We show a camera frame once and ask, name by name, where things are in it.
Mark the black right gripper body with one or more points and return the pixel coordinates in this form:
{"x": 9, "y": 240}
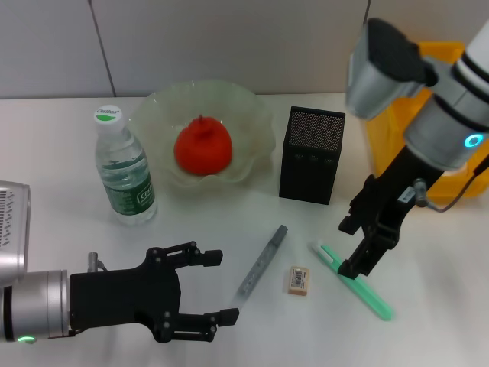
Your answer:
{"x": 393, "y": 191}

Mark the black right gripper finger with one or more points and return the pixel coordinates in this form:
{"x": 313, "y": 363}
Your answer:
{"x": 353, "y": 219}
{"x": 366, "y": 256}

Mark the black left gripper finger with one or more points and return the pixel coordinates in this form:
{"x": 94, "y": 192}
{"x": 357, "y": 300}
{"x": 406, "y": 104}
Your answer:
{"x": 212, "y": 258}
{"x": 227, "y": 316}

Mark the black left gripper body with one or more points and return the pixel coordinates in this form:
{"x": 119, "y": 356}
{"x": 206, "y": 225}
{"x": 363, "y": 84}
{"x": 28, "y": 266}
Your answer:
{"x": 122, "y": 294}

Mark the mint green pen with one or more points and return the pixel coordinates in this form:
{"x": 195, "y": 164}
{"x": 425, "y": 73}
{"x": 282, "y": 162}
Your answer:
{"x": 363, "y": 290}

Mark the orange toy fruit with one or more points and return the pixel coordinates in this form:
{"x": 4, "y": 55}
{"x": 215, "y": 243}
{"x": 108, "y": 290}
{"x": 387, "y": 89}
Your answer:
{"x": 202, "y": 149}

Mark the clear water bottle green label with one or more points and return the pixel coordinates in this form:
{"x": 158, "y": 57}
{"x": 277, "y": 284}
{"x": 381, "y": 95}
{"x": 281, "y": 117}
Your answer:
{"x": 126, "y": 172}

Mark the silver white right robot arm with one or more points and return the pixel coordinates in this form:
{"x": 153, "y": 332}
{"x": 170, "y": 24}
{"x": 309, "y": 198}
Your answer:
{"x": 447, "y": 114}

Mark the grey marker pen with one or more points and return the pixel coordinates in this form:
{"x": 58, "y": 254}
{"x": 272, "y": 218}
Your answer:
{"x": 263, "y": 256}

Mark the black mesh pen holder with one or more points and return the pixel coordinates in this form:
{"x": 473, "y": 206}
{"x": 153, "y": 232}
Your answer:
{"x": 309, "y": 164}

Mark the beige eraser with barcode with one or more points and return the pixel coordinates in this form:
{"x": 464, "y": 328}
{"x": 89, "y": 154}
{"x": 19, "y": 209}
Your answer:
{"x": 298, "y": 280}

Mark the green glass fruit plate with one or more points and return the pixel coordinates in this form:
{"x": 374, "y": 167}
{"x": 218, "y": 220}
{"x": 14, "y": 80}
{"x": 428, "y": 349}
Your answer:
{"x": 164, "y": 103}

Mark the yellow plastic bin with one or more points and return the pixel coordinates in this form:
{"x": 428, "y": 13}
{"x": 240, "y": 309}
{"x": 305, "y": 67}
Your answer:
{"x": 389, "y": 134}

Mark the right wrist camera housing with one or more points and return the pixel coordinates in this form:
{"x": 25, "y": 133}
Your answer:
{"x": 382, "y": 76}

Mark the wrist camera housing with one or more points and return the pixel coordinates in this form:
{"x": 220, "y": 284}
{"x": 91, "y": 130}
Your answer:
{"x": 382, "y": 76}
{"x": 13, "y": 229}

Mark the left wrist camera housing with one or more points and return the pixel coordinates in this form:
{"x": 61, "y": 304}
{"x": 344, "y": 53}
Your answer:
{"x": 13, "y": 229}

